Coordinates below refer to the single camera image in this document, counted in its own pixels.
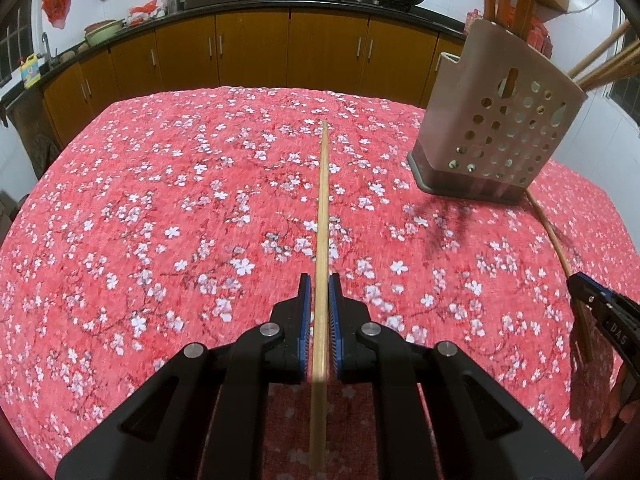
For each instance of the red packages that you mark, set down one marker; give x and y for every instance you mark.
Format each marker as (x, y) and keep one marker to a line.
(541, 35)

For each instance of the dark framed window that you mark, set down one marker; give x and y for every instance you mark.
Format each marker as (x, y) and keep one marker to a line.
(14, 45)

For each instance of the beige perforated chopstick holder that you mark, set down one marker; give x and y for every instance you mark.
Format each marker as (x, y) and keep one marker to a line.
(492, 115)

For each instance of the metal faucet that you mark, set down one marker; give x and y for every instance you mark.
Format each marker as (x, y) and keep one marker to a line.
(46, 47)

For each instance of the dark cloth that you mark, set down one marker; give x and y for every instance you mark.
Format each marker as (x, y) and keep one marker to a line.
(27, 130)

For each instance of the person's right hand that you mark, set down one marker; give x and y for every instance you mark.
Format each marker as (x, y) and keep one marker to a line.
(612, 417)

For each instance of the pink package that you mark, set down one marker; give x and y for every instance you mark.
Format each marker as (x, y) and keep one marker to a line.
(473, 20)

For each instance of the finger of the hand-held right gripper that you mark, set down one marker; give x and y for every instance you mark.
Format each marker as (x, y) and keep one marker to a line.
(615, 332)

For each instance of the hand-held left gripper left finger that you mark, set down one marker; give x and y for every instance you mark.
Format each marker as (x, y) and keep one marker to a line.
(306, 330)

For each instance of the green basin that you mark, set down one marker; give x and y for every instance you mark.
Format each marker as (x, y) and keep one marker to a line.
(102, 32)

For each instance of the black kitchen countertop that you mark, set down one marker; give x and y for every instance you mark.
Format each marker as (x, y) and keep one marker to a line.
(280, 4)

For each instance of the yellow detergent bottle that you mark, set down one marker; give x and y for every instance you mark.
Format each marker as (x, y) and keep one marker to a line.
(30, 72)

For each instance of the red hanging plastic bag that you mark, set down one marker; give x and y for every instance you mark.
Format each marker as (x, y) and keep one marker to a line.
(56, 2)

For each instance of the brown kitchen base cabinets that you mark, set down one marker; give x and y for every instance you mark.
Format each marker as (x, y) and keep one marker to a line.
(260, 50)

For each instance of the red bag beside basin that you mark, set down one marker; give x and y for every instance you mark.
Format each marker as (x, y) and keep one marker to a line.
(144, 11)

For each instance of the red floral tablecloth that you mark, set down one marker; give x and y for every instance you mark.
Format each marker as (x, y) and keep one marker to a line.
(150, 240)

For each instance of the window with grille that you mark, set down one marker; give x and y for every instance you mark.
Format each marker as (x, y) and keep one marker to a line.
(625, 95)

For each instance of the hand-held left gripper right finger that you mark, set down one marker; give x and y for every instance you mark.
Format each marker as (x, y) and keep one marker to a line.
(334, 330)

